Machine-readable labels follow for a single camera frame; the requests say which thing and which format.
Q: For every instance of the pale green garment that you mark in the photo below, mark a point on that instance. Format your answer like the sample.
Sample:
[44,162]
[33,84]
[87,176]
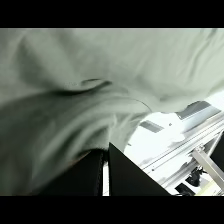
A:
[83,83]

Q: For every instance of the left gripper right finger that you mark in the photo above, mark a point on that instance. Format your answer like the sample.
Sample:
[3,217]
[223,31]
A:
[128,176]

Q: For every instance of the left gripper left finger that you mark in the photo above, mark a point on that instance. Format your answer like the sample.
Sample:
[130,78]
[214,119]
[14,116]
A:
[81,176]

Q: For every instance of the silver frame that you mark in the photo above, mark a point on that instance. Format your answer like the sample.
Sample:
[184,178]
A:
[196,146]

